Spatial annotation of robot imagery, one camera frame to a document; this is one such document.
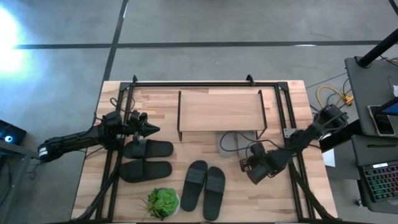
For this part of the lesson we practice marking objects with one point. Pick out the smartphone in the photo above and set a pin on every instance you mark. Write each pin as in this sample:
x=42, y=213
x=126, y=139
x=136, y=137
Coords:
x=382, y=121

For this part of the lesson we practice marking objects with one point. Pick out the keyboard with coloured lights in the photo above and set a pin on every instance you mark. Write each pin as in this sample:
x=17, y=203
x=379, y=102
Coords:
x=381, y=183

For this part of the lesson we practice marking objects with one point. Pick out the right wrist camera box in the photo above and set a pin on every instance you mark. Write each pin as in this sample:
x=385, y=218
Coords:
x=244, y=165

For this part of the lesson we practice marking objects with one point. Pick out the black aluminium table frame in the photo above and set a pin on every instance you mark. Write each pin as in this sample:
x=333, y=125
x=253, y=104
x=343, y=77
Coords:
x=155, y=84

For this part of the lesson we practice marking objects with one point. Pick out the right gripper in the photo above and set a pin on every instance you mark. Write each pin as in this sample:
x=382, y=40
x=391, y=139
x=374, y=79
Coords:
x=264, y=158

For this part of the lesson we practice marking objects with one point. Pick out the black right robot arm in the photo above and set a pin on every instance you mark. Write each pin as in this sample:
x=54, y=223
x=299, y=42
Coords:
x=304, y=137

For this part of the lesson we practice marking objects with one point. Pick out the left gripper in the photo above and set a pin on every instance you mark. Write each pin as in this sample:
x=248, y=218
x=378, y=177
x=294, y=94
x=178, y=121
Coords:
x=136, y=123

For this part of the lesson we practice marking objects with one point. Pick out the wooden shelf with black frame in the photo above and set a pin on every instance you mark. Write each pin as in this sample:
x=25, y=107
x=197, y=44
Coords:
x=220, y=112

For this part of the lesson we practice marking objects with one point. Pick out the black diagonal bar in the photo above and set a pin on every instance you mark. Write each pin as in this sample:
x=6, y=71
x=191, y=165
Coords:
x=340, y=137

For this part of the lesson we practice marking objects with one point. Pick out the silver mounting plate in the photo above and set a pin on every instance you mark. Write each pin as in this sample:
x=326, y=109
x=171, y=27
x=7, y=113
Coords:
x=289, y=133

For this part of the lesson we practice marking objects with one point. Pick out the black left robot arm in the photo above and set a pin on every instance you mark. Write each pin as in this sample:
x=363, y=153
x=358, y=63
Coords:
x=71, y=141

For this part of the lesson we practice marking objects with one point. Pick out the dark metal stand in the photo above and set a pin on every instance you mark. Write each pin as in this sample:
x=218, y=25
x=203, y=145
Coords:
x=21, y=151

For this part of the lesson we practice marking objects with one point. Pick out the black round pole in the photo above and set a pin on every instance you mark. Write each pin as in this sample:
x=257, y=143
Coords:
x=376, y=49

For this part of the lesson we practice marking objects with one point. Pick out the grey side desk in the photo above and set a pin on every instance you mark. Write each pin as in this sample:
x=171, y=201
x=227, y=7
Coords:
x=370, y=87
x=373, y=152

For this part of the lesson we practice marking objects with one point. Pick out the white faceted plant pot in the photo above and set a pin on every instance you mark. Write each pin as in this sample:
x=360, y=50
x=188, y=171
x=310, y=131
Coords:
x=178, y=205

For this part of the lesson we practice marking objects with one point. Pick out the green succulent plant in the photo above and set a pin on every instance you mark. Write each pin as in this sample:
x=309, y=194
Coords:
x=163, y=200

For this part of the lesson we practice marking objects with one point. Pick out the white paper sheet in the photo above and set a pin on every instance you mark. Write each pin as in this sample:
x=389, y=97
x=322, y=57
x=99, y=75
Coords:
x=329, y=158

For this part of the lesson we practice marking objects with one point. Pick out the tablet with blue screen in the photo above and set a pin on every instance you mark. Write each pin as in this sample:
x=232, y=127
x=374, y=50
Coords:
x=391, y=109

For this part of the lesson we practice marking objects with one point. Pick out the black device with blue light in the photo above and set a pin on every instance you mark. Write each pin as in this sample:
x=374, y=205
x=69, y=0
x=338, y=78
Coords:
x=11, y=132

